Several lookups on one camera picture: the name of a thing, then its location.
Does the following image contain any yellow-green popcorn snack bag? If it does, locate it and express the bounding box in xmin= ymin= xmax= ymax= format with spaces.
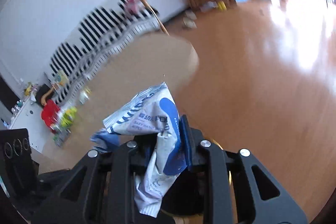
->
xmin=60 ymin=106 xmax=77 ymax=128

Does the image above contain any round wooden table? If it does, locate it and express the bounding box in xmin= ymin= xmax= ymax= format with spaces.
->
xmin=39 ymin=33 xmax=199 ymax=173

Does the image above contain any children's picture book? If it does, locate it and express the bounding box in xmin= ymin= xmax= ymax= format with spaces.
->
xmin=54 ymin=70 xmax=68 ymax=86

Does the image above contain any white cabinet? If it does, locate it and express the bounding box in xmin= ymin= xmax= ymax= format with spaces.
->
xmin=10 ymin=100 xmax=51 ymax=153

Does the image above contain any black round trash bin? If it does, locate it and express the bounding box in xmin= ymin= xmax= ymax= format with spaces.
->
xmin=162 ymin=139 xmax=233 ymax=223

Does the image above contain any pink cartoon cushion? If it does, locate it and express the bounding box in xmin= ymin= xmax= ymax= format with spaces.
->
xmin=125 ymin=0 xmax=141 ymax=15

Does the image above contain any red plastic child chair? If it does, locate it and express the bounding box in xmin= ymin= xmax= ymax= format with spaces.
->
xmin=41 ymin=100 xmax=60 ymax=131

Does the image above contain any black white striped sofa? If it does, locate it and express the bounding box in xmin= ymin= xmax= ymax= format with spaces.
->
xmin=45 ymin=0 xmax=160 ymax=106

